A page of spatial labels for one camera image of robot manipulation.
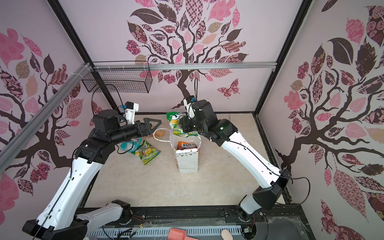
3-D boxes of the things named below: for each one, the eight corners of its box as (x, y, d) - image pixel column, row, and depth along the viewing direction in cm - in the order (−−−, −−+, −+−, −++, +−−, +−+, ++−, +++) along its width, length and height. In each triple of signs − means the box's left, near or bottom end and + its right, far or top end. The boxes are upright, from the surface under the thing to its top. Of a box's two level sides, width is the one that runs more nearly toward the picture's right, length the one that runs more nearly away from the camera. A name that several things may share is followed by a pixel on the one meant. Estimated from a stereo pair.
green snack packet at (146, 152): (133, 154, 98) (131, 152, 95) (146, 143, 104) (145, 140, 101) (146, 166, 93) (145, 163, 90) (160, 152, 99) (158, 150, 96)
